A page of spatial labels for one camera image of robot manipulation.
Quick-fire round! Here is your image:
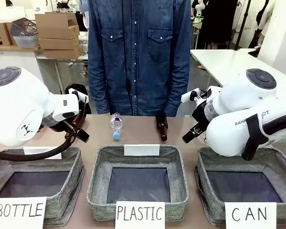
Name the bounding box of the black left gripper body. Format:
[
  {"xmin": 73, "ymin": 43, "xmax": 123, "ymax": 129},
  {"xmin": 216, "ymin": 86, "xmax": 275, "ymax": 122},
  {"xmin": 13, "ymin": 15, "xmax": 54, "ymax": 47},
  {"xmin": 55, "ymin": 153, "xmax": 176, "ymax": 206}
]
[{"xmin": 76, "ymin": 93, "xmax": 90, "ymax": 125}]

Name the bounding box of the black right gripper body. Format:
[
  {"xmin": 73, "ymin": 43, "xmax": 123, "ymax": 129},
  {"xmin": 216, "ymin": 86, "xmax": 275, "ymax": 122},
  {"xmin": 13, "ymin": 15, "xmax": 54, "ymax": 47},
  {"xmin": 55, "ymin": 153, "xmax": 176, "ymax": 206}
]
[{"xmin": 191, "ymin": 100, "xmax": 210, "ymax": 130}]

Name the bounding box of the plastic bottle with pink label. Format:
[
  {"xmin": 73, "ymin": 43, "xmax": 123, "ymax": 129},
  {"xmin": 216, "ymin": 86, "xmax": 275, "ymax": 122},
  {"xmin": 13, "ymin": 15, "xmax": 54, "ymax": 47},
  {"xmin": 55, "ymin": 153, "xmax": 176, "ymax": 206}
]
[{"xmin": 109, "ymin": 112, "xmax": 123, "ymax": 141}]

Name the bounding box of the person's left forearm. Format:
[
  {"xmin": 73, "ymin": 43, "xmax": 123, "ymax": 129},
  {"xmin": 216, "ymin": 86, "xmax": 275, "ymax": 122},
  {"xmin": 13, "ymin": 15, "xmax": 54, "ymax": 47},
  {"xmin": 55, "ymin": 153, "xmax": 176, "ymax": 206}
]
[{"xmin": 163, "ymin": 64, "xmax": 192, "ymax": 117}]

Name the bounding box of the person's right forearm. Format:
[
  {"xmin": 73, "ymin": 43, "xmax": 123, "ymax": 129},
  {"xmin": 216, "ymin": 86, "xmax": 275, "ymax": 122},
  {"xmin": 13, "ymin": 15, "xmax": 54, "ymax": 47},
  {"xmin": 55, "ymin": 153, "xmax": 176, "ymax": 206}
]
[{"xmin": 88, "ymin": 64, "xmax": 111, "ymax": 115}]

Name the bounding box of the grey fabric basket labelled bottle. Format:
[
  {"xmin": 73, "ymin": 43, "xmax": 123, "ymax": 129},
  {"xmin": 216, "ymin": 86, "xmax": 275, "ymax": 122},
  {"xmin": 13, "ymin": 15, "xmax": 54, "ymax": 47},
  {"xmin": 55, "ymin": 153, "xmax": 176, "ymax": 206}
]
[{"xmin": 0, "ymin": 146, "xmax": 86, "ymax": 226}]

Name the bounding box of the grey fabric basket labelled can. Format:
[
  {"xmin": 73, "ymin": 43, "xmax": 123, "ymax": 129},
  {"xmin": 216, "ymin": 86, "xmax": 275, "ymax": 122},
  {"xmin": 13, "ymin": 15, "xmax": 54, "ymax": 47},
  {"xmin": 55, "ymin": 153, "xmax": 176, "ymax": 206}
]
[{"xmin": 194, "ymin": 146, "xmax": 286, "ymax": 226}]

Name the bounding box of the grey fabric basket labelled plastic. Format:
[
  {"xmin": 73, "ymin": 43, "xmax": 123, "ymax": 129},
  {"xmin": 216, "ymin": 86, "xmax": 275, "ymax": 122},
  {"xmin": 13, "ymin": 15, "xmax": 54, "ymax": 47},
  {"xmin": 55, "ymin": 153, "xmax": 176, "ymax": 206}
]
[{"xmin": 86, "ymin": 144, "xmax": 189, "ymax": 222}]

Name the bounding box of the dark mesh basket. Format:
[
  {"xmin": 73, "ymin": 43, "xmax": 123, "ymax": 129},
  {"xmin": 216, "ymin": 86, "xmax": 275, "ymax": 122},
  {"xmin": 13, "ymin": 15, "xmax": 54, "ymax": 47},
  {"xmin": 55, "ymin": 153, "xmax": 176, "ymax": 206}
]
[{"xmin": 10, "ymin": 18, "xmax": 38, "ymax": 37}]

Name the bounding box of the white paper sign CAN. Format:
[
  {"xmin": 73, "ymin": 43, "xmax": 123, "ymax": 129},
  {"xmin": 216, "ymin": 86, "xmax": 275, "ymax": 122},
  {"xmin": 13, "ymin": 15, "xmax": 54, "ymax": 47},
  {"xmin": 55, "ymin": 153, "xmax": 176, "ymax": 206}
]
[{"xmin": 224, "ymin": 202, "xmax": 277, "ymax": 229}]

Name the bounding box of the black backpack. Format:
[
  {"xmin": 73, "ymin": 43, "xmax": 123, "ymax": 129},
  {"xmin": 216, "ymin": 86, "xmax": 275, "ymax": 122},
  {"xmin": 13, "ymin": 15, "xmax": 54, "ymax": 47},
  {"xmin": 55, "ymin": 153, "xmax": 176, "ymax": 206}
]
[{"xmin": 64, "ymin": 83, "xmax": 91, "ymax": 115}]

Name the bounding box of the blank white card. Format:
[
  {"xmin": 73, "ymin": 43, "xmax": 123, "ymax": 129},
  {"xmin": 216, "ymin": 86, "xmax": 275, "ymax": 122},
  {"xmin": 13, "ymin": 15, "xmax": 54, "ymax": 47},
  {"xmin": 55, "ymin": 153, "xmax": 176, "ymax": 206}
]
[
  {"xmin": 123, "ymin": 144, "xmax": 160, "ymax": 157},
  {"xmin": 23, "ymin": 146, "xmax": 62, "ymax": 160}
]

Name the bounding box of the large white table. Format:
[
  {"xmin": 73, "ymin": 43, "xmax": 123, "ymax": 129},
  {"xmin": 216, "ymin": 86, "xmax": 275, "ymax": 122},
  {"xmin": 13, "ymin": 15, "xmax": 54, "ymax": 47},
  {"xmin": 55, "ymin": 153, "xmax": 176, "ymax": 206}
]
[{"xmin": 190, "ymin": 49, "xmax": 258, "ymax": 88}]

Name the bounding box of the flat closed cardboard box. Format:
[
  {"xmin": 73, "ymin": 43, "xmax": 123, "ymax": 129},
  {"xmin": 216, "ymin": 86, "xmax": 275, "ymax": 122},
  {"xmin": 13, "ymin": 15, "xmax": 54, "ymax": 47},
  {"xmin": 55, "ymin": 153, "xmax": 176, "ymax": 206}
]
[
  {"xmin": 43, "ymin": 45, "xmax": 83, "ymax": 59},
  {"xmin": 37, "ymin": 25, "xmax": 81, "ymax": 40},
  {"xmin": 39, "ymin": 37, "xmax": 81, "ymax": 51}
]

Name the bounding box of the person in denim shirt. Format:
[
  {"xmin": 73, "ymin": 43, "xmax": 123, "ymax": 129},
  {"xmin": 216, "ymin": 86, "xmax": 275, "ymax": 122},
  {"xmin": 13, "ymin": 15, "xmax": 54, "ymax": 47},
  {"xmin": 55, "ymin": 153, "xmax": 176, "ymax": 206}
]
[{"xmin": 87, "ymin": 0, "xmax": 193, "ymax": 117}]

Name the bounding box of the clear plastic tub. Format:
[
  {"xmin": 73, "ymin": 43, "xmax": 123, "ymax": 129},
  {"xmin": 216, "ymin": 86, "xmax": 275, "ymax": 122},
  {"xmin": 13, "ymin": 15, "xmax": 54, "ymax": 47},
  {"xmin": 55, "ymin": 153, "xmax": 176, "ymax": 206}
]
[{"xmin": 13, "ymin": 34, "xmax": 40, "ymax": 48}]

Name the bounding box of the open cardboard box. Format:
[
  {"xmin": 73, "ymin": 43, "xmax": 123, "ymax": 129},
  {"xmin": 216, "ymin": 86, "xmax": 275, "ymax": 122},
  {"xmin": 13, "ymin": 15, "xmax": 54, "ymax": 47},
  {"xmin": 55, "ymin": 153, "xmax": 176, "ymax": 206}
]
[{"xmin": 35, "ymin": 12, "xmax": 80, "ymax": 33}]

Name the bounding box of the wooden shelf board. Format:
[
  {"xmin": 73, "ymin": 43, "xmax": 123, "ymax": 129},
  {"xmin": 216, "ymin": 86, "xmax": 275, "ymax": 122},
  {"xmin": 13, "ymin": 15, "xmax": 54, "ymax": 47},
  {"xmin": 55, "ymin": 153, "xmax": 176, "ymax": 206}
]
[{"xmin": 0, "ymin": 44, "xmax": 42, "ymax": 52}]

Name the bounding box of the white paper sign PLASTIC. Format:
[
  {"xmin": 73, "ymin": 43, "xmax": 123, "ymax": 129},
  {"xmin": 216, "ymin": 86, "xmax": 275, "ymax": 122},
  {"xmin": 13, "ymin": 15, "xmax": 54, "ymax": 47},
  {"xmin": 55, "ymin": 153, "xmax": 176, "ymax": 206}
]
[{"xmin": 114, "ymin": 201, "xmax": 165, "ymax": 229}]

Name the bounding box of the person in black clothes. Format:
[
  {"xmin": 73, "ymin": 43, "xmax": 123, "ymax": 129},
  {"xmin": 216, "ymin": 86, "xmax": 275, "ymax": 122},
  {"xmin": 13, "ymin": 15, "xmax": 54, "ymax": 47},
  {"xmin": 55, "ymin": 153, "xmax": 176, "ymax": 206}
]
[{"xmin": 200, "ymin": 0, "xmax": 238, "ymax": 50}]

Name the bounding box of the white paper sign BOTTLE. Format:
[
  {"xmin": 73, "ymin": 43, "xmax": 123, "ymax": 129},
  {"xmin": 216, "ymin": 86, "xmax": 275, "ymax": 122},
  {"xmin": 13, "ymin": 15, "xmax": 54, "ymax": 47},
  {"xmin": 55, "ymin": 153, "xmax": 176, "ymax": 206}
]
[{"xmin": 0, "ymin": 197, "xmax": 48, "ymax": 229}]

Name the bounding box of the black tripod pole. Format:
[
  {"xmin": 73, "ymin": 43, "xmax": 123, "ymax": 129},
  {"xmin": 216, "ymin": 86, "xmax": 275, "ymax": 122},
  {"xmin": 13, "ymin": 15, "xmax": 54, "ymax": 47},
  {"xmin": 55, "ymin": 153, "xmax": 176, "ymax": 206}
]
[{"xmin": 234, "ymin": 0, "xmax": 253, "ymax": 51}]

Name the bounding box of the small upright cardboard box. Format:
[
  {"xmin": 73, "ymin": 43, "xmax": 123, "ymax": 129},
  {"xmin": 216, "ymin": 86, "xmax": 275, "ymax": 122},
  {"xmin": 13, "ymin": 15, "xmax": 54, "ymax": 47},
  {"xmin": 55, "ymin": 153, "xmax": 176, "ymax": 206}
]
[{"xmin": 0, "ymin": 21, "xmax": 14, "ymax": 46}]

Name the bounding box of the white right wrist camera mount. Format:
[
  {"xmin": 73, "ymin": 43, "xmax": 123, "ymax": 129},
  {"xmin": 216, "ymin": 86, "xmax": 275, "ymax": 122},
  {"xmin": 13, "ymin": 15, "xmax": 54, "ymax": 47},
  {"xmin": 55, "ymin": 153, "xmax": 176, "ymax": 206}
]
[{"xmin": 181, "ymin": 88, "xmax": 208, "ymax": 104}]

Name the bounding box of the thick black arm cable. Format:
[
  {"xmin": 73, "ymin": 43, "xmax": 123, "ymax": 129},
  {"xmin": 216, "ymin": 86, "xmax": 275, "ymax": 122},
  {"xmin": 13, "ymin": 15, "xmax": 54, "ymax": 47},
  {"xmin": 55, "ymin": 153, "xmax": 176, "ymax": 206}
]
[{"xmin": 0, "ymin": 95, "xmax": 89, "ymax": 162}]

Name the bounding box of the black strap on right arm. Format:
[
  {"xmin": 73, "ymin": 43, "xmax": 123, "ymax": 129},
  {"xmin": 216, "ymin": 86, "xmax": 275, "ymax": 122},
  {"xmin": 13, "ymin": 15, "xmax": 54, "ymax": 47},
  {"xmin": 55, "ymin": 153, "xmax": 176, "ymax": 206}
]
[{"xmin": 242, "ymin": 114, "xmax": 265, "ymax": 161}]

